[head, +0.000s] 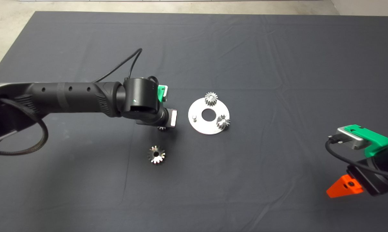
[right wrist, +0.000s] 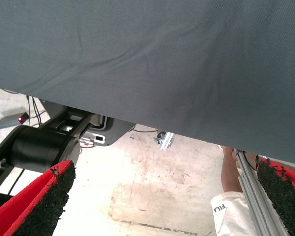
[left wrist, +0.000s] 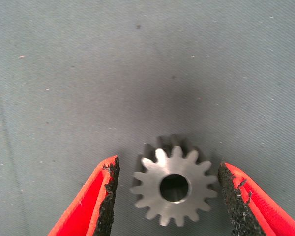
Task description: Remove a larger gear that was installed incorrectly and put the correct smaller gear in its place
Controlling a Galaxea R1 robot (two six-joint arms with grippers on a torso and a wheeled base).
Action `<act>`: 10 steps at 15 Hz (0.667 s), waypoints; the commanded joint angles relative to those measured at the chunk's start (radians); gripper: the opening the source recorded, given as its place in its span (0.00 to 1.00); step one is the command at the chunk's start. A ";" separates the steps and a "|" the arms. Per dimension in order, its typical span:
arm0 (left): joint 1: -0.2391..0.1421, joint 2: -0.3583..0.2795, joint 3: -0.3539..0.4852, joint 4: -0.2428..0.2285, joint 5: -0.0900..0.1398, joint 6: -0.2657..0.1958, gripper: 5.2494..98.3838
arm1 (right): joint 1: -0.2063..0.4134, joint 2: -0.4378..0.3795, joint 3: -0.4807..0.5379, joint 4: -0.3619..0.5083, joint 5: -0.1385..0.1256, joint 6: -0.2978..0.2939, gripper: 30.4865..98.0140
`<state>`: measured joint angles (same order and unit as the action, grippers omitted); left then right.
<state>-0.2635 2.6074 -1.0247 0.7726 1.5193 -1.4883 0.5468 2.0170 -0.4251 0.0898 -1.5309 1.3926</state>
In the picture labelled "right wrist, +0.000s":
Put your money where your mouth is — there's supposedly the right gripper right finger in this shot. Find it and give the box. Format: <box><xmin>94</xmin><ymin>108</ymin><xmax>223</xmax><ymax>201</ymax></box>
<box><xmin>256</xmin><ymin>157</ymin><xmax>295</xmax><ymax>236</ymax></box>

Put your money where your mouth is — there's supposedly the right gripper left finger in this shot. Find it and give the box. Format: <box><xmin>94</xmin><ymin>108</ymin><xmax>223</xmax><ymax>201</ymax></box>
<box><xmin>0</xmin><ymin>159</ymin><xmax>76</xmax><ymax>236</ymax></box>

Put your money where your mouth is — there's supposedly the aluminium profile bar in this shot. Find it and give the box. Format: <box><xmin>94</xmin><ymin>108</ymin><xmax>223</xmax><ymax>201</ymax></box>
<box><xmin>235</xmin><ymin>148</ymin><xmax>290</xmax><ymax>236</ymax></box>

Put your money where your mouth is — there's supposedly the person's bare leg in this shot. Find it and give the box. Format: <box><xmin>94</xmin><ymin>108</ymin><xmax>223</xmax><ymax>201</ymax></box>
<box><xmin>220</xmin><ymin>145</ymin><xmax>243</xmax><ymax>194</ymax></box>

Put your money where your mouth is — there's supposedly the grey box with red light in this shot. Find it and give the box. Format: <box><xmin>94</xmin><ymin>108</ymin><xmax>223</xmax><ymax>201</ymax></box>
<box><xmin>0</xmin><ymin>112</ymin><xmax>30</xmax><ymax>130</ymax></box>

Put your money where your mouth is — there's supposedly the grey base panel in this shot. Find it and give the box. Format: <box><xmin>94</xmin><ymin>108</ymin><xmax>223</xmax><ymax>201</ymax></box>
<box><xmin>81</xmin><ymin>115</ymin><xmax>137</xmax><ymax>147</ymax></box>

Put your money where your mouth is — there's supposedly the dark grey table cloth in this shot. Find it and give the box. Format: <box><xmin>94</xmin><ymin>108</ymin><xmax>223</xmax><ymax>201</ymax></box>
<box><xmin>0</xmin><ymin>0</ymin><xmax>295</xmax><ymax>167</ymax></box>

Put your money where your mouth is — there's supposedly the short black cable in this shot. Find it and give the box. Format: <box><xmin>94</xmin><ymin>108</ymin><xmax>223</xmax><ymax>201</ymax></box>
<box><xmin>243</xmin><ymin>151</ymin><xmax>259</xmax><ymax>171</ymax></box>

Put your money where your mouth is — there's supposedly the aluminium castor bracket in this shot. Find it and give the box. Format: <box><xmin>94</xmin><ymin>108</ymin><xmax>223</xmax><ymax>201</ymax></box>
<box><xmin>153</xmin><ymin>131</ymin><xmax>175</xmax><ymax>151</ymax></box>

